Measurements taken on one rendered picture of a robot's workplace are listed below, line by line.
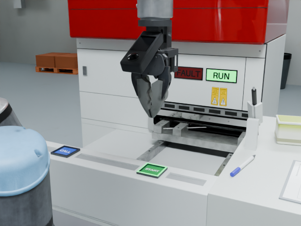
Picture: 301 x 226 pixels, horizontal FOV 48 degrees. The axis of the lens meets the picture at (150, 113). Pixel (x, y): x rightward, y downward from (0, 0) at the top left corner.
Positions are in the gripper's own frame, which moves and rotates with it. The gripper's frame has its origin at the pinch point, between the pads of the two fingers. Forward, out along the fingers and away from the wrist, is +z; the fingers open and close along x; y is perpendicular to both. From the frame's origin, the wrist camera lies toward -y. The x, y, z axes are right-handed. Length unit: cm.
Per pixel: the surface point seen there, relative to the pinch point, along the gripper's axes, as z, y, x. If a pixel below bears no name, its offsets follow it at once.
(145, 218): 24.4, -4.0, -0.6
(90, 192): 21.4, -3.9, 14.7
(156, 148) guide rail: 25.9, 38.9, 16.9
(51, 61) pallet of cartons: 84, 541, 525
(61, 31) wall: 20, 636, 570
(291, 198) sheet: 13.8, 0.6, -30.8
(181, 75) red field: 2, 58, 15
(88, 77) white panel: 6, 59, 61
